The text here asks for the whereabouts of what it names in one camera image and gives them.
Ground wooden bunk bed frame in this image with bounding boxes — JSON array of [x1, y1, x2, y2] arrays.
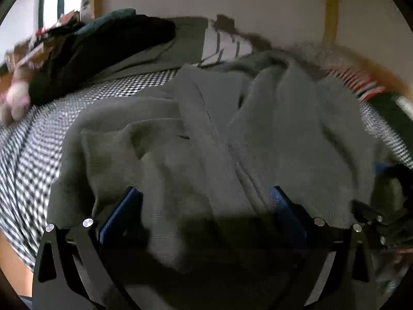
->
[[92, 0, 343, 43]]

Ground cluttered wooden table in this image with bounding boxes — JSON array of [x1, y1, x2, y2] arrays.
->
[[5, 10, 82, 69]]

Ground pink plush toy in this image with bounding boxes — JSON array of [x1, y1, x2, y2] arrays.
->
[[0, 68, 33, 127]]

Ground dark teal cushion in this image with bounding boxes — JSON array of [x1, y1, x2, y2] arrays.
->
[[76, 8, 138, 35]]

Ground black white checkered bed sheet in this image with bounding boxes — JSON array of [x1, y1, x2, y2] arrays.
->
[[0, 69, 413, 272]]

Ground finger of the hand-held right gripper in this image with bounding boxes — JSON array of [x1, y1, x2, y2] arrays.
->
[[352, 199, 392, 233]]

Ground white striped shirt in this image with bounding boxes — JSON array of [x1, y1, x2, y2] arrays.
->
[[197, 26, 254, 68]]

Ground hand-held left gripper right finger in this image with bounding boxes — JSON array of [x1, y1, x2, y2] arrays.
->
[[269, 185, 376, 310]]

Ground polka dot pillow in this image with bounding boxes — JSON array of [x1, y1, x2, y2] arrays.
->
[[284, 43, 343, 69]]

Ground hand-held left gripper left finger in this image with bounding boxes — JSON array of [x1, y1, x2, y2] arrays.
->
[[32, 185, 144, 310]]

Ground olive green clothes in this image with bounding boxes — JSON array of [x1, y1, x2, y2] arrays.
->
[[93, 14, 279, 82]]

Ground grey zip hoodie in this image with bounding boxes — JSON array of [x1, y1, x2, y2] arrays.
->
[[47, 50, 392, 310]]

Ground black jacket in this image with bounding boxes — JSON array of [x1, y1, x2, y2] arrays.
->
[[29, 14, 177, 104]]

